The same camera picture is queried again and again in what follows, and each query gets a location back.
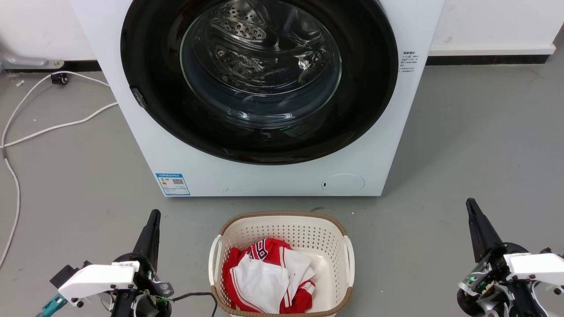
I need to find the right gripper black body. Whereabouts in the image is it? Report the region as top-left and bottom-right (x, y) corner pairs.
(457, 242), (551, 317)

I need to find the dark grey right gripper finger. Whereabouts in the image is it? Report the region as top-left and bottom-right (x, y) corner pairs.
(466, 199), (490, 264)
(470, 198), (505, 254)

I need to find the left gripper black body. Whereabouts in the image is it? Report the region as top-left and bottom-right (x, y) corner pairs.
(110, 253), (174, 317)

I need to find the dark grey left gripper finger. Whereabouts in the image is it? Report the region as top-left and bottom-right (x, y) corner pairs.
(152, 210), (162, 269)
(132, 210), (156, 264)

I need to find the black round washer door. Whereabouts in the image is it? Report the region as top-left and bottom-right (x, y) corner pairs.
(120, 0), (399, 166)

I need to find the white front-load washing machine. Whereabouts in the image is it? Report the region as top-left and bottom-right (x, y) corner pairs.
(70, 0), (445, 197)

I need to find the blue energy label sticker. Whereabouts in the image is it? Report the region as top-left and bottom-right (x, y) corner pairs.
(155, 173), (191, 196)

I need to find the red and white jersey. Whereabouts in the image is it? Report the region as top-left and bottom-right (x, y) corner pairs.
(222, 238), (317, 314)

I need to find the round white filter cover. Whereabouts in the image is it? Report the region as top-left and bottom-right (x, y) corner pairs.
(321, 173), (365, 196)

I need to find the cream plastic laundry basket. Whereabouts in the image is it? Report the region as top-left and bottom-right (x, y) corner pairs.
(208, 211), (355, 317)

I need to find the small printed text label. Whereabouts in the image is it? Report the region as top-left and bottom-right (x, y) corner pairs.
(399, 50), (417, 74)

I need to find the stainless steel washer drum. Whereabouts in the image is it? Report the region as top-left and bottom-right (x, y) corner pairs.
(183, 0), (341, 95)

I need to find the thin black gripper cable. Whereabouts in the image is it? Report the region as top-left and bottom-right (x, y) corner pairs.
(170, 292), (219, 317)

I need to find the teal cable connector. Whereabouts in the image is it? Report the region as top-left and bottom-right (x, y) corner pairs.
(36, 294), (67, 317)

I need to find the white floor cable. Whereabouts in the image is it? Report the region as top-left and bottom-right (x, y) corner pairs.
(4, 102), (119, 147)
(0, 70), (111, 269)

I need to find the grey metal floor bracket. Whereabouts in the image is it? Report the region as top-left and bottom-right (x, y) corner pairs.
(0, 42), (65, 71)

